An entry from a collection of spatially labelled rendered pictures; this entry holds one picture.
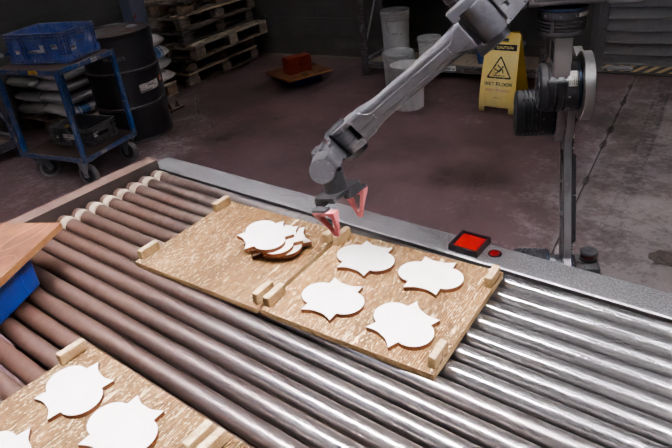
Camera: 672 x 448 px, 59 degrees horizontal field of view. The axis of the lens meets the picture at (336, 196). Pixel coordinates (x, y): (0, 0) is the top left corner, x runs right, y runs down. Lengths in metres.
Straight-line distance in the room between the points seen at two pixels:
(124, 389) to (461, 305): 0.68
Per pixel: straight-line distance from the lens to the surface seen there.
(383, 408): 1.09
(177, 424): 1.12
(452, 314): 1.24
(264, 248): 1.43
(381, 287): 1.32
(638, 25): 5.80
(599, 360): 1.21
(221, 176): 2.00
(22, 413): 1.28
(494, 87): 4.88
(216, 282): 1.43
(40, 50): 4.57
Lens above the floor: 1.72
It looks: 27 degrees down
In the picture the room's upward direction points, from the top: 7 degrees counter-clockwise
